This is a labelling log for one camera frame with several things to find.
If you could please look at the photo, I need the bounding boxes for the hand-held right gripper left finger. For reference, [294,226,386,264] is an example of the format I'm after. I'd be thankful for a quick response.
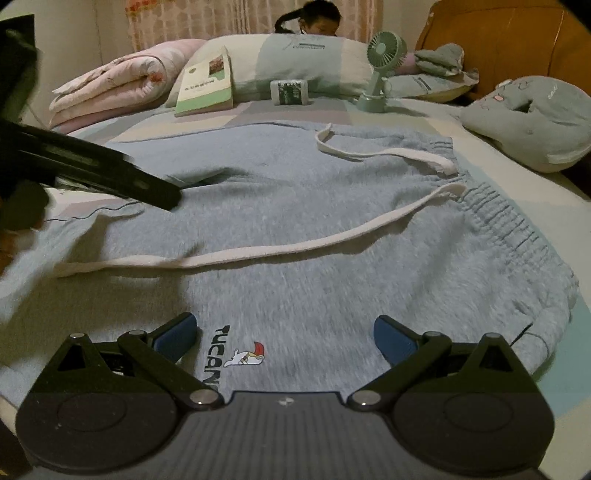
[46,312,227,411]

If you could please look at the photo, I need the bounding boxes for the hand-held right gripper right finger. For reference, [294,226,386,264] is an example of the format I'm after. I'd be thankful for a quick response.
[346,315,527,411]

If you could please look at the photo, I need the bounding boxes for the checkered pillow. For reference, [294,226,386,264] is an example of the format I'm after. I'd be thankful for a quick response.
[166,32,379,109]

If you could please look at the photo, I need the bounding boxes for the grey folded cloth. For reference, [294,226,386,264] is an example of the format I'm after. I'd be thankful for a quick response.
[414,43,465,77]

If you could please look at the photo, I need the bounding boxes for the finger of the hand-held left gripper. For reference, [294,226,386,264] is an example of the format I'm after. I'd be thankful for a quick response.
[21,126,183,212]

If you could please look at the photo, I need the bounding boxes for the small printed tissue pack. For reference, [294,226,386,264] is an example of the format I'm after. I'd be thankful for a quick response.
[270,78,309,106]

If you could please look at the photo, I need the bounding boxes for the green handheld fan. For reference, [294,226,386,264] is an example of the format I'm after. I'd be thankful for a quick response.
[355,30,408,113]

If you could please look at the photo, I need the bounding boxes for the wooden bed headboard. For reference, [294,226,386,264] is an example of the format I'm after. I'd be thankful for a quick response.
[416,0,591,199]

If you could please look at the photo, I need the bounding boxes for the pink folded quilt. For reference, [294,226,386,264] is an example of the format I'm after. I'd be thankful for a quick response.
[48,38,208,132]

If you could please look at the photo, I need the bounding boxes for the grey sweatpants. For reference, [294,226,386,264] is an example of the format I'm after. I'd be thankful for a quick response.
[0,120,580,402]

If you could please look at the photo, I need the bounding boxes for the pink patterned curtain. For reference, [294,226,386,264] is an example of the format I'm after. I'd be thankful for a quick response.
[124,0,384,51]

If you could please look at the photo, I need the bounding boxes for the black television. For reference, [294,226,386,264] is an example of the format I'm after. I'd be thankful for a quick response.
[0,14,35,47]

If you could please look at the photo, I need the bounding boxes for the green white book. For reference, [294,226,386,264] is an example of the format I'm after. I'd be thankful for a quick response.
[174,45,235,117]

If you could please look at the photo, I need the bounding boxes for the grey plush neck pillow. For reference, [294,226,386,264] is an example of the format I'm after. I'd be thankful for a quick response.
[461,75,591,174]

